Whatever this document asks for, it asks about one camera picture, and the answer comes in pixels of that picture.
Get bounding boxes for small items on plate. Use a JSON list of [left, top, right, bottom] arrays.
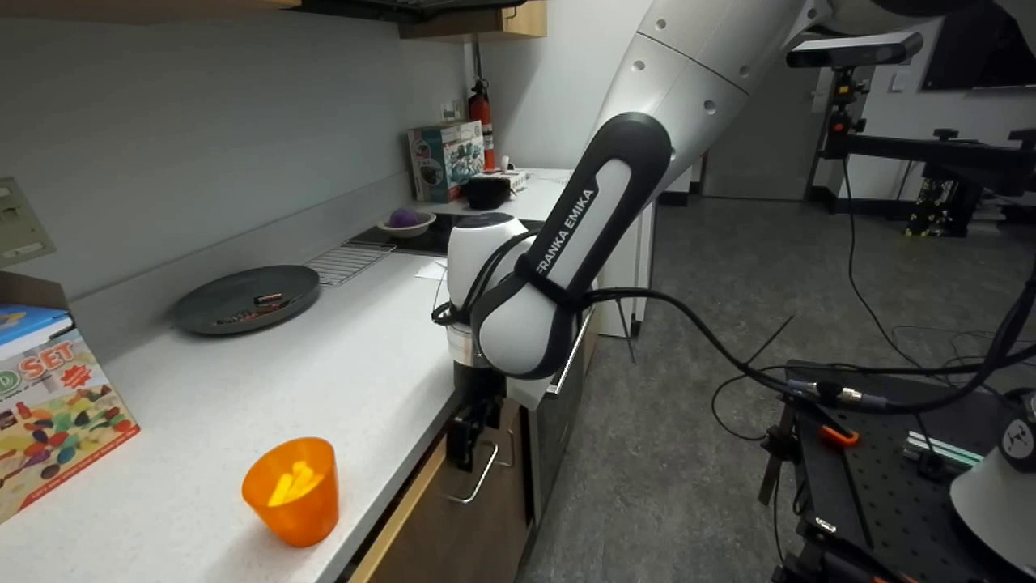
[[214, 292, 291, 327]]

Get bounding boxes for wall socket plate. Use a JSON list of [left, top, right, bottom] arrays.
[[0, 177, 57, 270]]

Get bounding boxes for wire cooling rack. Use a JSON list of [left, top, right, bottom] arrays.
[[305, 244, 397, 288]]

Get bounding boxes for steel dishwasher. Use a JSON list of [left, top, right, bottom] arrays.
[[528, 306, 601, 527]]

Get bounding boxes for teal toy box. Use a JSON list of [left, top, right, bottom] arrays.
[[406, 120, 487, 204]]

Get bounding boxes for dark grey round plate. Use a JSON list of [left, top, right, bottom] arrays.
[[169, 265, 323, 337]]

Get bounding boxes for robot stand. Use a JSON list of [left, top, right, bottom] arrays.
[[758, 360, 1036, 583]]

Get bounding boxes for white cabinet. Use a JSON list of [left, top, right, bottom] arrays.
[[593, 166, 657, 338]]

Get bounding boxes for brown cardboard box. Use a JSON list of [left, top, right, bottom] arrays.
[[0, 270, 70, 313]]

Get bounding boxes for red fire extinguisher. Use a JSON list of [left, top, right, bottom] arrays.
[[467, 76, 497, 172]]

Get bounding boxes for white bowl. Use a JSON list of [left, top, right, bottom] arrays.
[[376, 211, 438, 239]]

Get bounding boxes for blue box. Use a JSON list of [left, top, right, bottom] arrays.
[[0, 304, 76, 362]]

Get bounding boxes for yellow piece in cup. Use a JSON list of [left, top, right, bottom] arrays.
[[266, 461, 325, 509]]

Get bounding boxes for dark wall screen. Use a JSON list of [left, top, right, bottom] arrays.
[[920, 0, 1036, 92]]

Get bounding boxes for black cable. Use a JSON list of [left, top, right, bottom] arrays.
[[840, 158, 960, 389]]

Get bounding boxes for wooden drawer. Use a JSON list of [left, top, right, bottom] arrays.
[[346, 400, 537, 583]]

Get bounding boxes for orange plastic cup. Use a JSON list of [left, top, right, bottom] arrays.
[[241, 437, 341, 549]]

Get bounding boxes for metal drawer handle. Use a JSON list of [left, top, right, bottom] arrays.
[[443, 440, 500, 505]]

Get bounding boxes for dishwasher handle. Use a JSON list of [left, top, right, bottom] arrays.
[[547, 309, 598, 398]]

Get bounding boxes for black cooktop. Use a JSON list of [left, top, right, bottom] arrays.
[[346, 212, 546, 259]]

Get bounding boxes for green and silver rail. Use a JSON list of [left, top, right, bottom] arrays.
[[902, 430, 986, 472]]

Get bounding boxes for wooden wall cabinet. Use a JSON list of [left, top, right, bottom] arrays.
[[397, 0, 549, 42]]

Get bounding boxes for colourful toy set box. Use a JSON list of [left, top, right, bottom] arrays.
[[0, 328, 141, 526]]

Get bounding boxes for black pot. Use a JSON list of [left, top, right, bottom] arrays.
[[462, 176, 513, 211]]

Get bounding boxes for small white box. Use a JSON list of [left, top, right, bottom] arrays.
[[476, 168, 530, 194]]

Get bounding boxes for camera on tripod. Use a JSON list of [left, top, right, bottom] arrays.
[[785, 30, 926, 213]]

